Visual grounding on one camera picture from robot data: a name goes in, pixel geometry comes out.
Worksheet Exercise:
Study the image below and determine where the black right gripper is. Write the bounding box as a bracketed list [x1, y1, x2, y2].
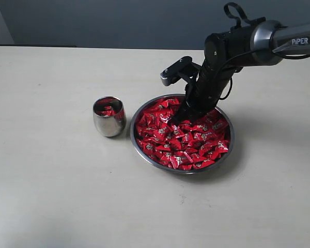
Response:
[170, 60, 242, 124]

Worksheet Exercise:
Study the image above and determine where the red candy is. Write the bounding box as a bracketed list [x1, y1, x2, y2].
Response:
[144, 113, 159, 126]
[169, 155, 190, 169]
[99, 105, 117, 117]
[161, 98, 180, 108]
[215, 140, 229, 153]

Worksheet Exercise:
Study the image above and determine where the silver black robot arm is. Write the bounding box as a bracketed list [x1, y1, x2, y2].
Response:
[161, 21, 310, 123]

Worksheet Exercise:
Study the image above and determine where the stainless steel plate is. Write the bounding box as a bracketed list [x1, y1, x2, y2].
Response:
[130, 94, 235, 175]

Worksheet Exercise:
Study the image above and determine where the stainless steel cup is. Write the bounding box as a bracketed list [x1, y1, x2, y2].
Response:
[92, 96, 127, 137]

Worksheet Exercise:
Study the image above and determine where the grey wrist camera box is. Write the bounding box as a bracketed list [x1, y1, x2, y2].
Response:
[160, 56, 194, 86]

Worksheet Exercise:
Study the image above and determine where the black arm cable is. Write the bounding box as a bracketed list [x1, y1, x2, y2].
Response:
[214, 2, 310, 101]

